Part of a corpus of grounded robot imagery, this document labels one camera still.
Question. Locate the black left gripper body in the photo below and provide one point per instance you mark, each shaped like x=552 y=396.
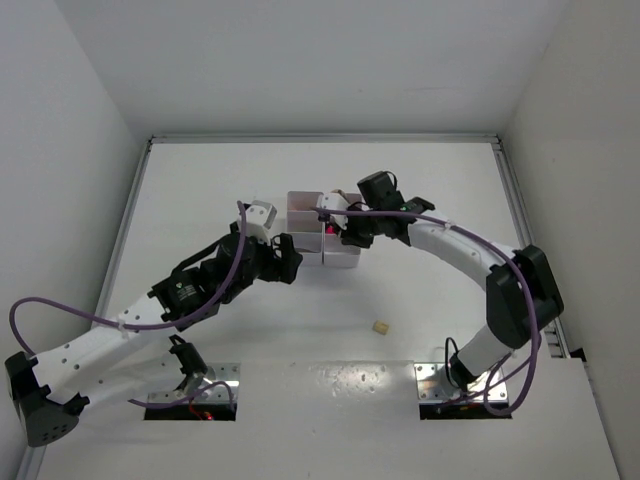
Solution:
x=263 y=265

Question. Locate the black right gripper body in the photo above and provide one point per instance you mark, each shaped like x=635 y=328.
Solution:
x=362 y=229

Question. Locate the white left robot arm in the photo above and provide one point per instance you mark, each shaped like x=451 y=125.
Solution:
x=50 y=390

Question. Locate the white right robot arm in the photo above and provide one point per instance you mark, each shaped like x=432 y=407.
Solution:
x=522 y=296

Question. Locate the white divided organiser left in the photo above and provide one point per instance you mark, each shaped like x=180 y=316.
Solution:
x=303 y=225

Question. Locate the beige eraser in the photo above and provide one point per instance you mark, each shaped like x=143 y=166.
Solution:
x=381 y=328

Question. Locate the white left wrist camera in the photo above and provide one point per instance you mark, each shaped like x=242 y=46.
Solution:
x=257 y=220

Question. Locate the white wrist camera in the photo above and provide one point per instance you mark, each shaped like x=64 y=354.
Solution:
x=257 y=220
x=327 y=204

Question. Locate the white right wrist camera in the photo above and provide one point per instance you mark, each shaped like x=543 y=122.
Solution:
x=327 y=204

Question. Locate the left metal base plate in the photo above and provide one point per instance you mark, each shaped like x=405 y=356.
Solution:
x=217 y=387

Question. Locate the metal base plate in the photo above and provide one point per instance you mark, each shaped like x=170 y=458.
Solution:
x=433 y=386
x=217 y=387

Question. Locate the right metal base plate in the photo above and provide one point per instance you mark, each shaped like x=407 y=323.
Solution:
x=433 y=386

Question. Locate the aluminium frame rail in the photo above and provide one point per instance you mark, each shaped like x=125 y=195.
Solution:
x=554 y=332

